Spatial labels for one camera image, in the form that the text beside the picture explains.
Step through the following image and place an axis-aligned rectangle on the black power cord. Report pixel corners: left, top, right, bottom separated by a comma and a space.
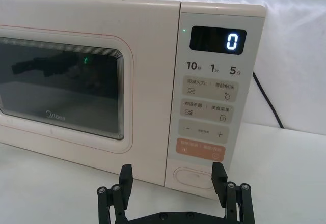
251, 71, 285, 129

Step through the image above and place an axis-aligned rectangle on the oven control panel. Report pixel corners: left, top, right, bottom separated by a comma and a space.
165, 1, 267, 201

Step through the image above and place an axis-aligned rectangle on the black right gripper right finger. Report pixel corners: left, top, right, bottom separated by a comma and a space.
211, 161, 256, 224

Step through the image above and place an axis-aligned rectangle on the cream microwave oven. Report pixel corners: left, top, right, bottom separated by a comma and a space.
0, 0, 267, 201

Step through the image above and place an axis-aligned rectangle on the white table cloth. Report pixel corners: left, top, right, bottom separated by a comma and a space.
0, 126, 326, 224

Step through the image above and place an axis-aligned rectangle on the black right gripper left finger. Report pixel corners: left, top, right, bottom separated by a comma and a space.
96, 163, 134, 224

